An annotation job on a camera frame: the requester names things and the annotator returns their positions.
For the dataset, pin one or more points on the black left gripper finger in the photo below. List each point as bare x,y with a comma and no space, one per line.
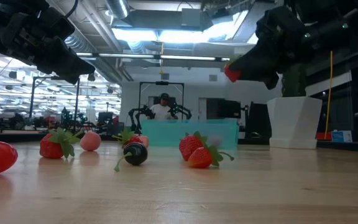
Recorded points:
71,78
67,60

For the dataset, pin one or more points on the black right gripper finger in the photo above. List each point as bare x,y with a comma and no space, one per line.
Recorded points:
266,63
277,84

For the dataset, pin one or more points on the black toy cherry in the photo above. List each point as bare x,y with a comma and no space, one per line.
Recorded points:
137,153

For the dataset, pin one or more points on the teal translucent plastic container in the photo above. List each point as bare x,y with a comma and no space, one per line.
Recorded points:
166,132

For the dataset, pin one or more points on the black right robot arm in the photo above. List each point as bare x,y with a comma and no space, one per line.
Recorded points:
353,28

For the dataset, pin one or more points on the black background robot arm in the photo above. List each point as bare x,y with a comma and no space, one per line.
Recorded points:
141,112
182,110

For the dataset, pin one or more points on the white hexagonal planter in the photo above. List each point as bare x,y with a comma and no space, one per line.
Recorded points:
294,121

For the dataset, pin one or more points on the small black monitor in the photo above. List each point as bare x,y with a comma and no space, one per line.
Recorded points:
105,117

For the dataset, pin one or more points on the red box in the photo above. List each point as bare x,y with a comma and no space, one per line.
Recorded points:
323,136

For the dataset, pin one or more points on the blue box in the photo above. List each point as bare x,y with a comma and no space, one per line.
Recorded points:
341,136

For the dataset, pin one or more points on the overhead rig crossbar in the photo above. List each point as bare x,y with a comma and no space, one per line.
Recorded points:
154,56

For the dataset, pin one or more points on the person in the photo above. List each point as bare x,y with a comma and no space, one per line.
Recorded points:
162,112

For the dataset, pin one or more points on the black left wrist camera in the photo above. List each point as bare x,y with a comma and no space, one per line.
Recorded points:
57,21

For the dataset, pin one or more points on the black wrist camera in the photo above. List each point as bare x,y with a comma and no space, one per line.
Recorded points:
278,21
57,21

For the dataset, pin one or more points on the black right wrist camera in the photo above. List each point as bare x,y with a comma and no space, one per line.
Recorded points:
278,21

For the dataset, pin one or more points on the black rig frame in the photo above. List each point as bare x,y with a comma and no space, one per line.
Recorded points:
139,93
31,99

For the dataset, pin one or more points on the black aluminium table frame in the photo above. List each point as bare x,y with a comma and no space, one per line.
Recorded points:
346,147

